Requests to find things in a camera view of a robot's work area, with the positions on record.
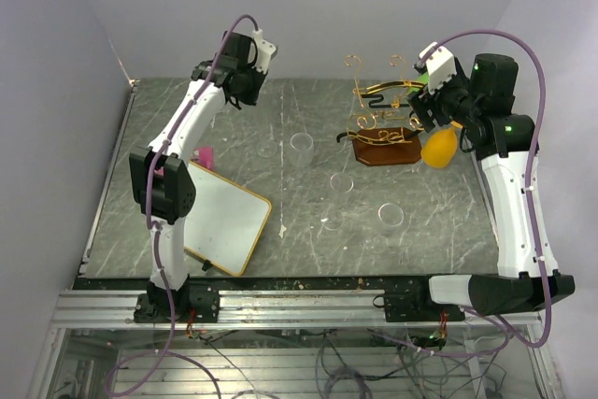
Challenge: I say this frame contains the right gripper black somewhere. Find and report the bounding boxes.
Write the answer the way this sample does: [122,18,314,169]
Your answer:
[407,63,481,131]

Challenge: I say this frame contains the green plastic wine glass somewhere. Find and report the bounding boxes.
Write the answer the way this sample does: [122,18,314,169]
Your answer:
[417,73,429,85]

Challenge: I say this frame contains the orange plastic wine glass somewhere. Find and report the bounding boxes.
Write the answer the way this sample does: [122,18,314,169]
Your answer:
[420,121,463,169]

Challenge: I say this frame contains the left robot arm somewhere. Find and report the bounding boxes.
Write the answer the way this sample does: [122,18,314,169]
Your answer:
[129,28,278,321]

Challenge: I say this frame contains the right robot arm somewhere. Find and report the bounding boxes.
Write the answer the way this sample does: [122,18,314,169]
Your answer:
[408,47,576,321]

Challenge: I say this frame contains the clear wine glass right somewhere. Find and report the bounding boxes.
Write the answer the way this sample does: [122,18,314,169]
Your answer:
[365,202,405,253]

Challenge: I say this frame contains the clear wine glass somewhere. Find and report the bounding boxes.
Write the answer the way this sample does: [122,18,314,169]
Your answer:
[256,139,278,159]
[365,202,405,253]

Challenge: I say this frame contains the clear wine glass far left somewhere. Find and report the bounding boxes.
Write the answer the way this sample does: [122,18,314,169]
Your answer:
[256,139,278,159]

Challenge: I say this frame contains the clear tumbler glass centre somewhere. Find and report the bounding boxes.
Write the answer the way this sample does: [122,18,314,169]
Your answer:
[289,133,314,167]

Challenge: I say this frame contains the clear champagne flute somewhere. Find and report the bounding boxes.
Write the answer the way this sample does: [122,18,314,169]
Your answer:
[320,173,354,231]

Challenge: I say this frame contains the pink sticker booklet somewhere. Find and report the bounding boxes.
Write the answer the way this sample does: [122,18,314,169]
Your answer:
[154,146,215,184]

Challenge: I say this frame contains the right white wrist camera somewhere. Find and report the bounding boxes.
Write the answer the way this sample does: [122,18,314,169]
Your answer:
[415,41,457,94]

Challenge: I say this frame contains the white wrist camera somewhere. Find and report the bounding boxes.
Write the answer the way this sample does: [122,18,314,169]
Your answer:
[251,29,278,75]
[415,41,457,94]

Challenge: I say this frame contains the gold wire wine glass rack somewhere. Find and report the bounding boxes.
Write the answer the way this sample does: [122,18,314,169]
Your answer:
[336,54,425,167]

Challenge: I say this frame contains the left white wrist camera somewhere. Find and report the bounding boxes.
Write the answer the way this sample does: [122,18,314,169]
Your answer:
[251,29,278,75]

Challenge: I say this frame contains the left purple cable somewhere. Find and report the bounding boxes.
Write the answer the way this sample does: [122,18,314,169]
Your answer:
[103,14,261,398]

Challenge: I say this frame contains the white board with yellow frame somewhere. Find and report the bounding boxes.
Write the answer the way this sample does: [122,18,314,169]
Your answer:
[184,163,272,277]

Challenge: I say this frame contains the aluminium rail frame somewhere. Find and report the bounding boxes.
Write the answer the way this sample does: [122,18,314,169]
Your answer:
[49,286,543,330]

